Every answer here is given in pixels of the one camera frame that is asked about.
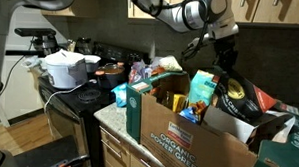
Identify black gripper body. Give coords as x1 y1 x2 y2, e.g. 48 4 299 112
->
212 33 239 65

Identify clear plastic bag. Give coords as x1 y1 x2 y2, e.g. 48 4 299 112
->
157 55 184 74

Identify dark blue snack pack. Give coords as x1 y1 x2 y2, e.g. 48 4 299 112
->
178 101 207 124

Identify light blue snack pack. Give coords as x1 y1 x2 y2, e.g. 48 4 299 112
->
110 81 129 109

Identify teal snack bag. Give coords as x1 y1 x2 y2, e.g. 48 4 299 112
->
188 68 222 108

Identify yellow box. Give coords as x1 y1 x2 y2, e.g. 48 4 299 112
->
171 92 188 114

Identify green cardboard box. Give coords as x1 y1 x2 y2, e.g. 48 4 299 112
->
124 69 299 167

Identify white paper bag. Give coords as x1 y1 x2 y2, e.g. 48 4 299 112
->
200 104 258 145

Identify wooden upper cabinets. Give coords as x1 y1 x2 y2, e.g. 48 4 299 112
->
40 0 299 26

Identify white stained paper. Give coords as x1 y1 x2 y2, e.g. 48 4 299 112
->
271 112 297 145

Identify clear zip bag pink seal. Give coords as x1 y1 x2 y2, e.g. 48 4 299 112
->
128 59 149 85

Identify dark pot with lid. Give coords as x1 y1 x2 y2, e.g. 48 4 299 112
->
94 61 126 91

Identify white bowl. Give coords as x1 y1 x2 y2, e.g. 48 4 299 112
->
84 54 102 74

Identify wooden drawer cabinet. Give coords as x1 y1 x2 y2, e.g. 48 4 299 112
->
98 123 169 167

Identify dark glass kettle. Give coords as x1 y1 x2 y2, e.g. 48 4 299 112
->
74 36 94 56

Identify black electric stove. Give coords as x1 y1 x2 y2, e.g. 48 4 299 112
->
35 39 149 167

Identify white rice cooker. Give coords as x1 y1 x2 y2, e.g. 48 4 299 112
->
43 48 90 90

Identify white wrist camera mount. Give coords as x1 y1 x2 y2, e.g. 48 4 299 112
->
186 32 219 53

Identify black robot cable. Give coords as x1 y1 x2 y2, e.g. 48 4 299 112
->
123 0 214 62

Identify white power cord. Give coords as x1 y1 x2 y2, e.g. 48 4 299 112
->
42 78 98 116

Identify black camera stand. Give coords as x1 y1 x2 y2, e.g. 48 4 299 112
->
4 33 60 58

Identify black stereo camera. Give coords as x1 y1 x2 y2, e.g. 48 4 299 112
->
13 27 57 38

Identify black camera cable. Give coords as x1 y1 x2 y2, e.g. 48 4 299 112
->
0 37 34 97

